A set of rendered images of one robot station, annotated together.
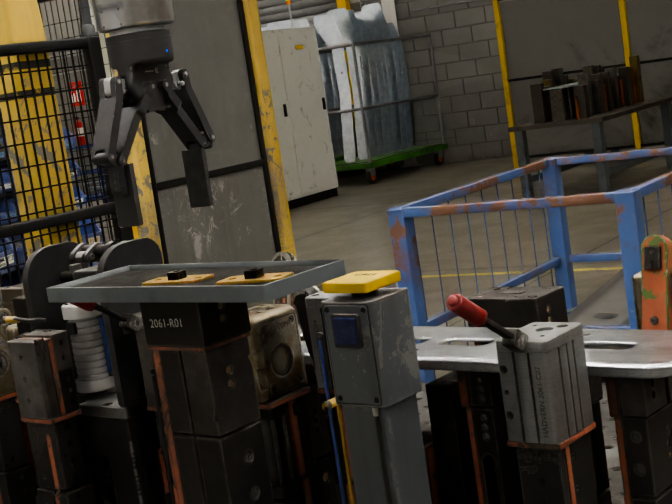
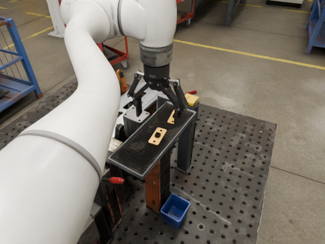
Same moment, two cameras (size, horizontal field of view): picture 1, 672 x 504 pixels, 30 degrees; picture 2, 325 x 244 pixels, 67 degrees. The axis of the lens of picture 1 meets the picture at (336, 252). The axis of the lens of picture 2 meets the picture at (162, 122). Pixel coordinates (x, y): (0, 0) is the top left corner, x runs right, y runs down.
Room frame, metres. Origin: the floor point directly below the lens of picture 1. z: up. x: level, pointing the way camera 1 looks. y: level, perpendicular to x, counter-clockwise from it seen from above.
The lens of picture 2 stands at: (1.54, 0.81, 1.77)
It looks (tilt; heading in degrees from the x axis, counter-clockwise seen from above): 41 degrees down; 262
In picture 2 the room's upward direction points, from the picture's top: straight up
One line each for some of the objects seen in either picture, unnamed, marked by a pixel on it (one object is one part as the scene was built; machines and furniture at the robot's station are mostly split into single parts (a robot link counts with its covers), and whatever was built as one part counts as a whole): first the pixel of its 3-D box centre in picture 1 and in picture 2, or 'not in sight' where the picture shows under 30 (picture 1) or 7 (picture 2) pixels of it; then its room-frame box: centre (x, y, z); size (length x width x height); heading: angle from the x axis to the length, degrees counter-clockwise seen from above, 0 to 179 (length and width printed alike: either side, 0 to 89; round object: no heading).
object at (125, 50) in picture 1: (143, 72); (156, 75); (1.46, 0.19, 1.41); 0.08 x 0.07 x 0.09; 149
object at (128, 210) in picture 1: (125, 195); (176, 116); (1.40, 0.22, 1.27); 0.03 x 0.01 x 0.07; 59
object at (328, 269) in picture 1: (189, 281); (156, 134); (1.46, 0.18, 1.16); 0.37 x 0.14 x 0.02; 49
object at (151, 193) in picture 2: (221, 470); (157, 174); (1.46, 0.18, 0.92); 0.10 x 0.08 x 0.45; 49
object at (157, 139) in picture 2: (177, 276); (157, 135); (1.46, 0.19, 1.17); 0.08 x 0.04 x 0.01; 59
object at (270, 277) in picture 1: (254, 274); (175, 115); (1.38, 0.09, 1.17); 0.08 x 0.04 x 0.01; 61
